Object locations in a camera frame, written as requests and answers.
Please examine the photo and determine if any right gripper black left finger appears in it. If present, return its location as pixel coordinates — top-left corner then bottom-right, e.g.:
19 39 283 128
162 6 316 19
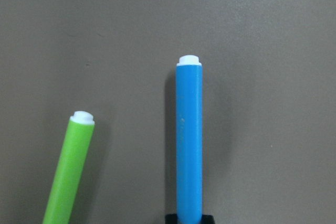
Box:
164 214 179 224

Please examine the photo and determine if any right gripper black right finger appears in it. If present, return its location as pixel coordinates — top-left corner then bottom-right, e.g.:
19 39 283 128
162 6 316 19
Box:
201 215 213 224

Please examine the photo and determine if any blue marker pen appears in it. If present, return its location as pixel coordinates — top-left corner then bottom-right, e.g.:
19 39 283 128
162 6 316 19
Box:
176 55 203 223

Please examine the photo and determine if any green marker pen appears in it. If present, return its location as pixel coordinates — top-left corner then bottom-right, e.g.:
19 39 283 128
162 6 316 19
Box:
43 111 95 223

